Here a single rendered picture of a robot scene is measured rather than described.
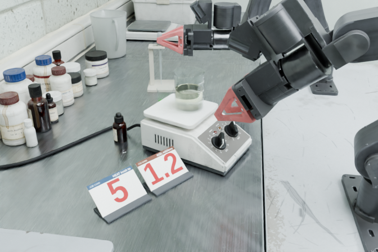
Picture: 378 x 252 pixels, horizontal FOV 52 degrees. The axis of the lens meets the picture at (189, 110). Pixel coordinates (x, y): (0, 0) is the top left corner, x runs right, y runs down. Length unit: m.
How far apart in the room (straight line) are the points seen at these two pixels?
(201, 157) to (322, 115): 0.39
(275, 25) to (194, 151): 0.31
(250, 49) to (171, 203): 0.29
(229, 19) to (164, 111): 0.37
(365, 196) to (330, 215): 0.07
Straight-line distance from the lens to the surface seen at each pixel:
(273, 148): 0.85
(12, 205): 0.75
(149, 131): 0.80
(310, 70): 0.58
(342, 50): 0.55
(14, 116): 0.89
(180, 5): 1.82
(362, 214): 0.70
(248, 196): 0.71
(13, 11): 1.19
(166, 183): 0.73
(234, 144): 0.78
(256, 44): 0.60
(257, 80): 0.60
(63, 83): 1.04
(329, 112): 1.05
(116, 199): 0.68
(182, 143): 0.76
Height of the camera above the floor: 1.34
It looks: 26 degrees down
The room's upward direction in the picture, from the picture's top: straight up
